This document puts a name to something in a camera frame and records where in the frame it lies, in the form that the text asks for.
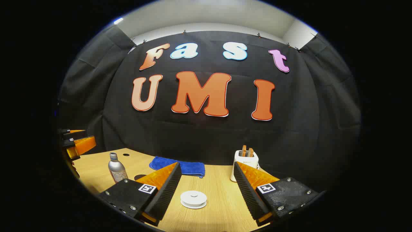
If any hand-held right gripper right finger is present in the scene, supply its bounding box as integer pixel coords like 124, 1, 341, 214
233, 161, 323, 227

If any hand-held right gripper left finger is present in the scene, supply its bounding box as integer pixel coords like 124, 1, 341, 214
97, 162, 183, 227

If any white teacup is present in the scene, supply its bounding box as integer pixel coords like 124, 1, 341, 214
180, 190, 207, 207

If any silver water bottle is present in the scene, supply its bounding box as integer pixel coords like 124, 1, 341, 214
108, 152, 128, 183

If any white toaster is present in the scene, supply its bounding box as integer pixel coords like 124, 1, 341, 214
230, 150, 260, 182

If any blue folded towel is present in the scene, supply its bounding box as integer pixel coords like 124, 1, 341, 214
149, 156, 206, 179

